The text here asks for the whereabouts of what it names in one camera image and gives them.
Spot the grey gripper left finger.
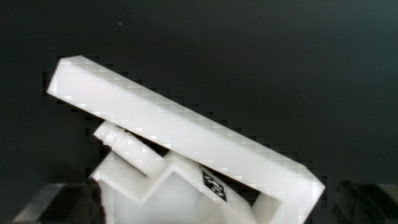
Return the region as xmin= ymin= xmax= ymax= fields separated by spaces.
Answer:
xmin=10 ymin=182 xmax=104 ymax=224

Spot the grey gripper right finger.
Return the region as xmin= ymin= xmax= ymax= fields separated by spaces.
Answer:
xmin=334 ymin=180 xmax=398 ymax=224

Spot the white chair seat part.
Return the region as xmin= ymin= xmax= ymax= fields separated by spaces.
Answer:
xmin=90 ymin=123 xmax=257 ymax=224

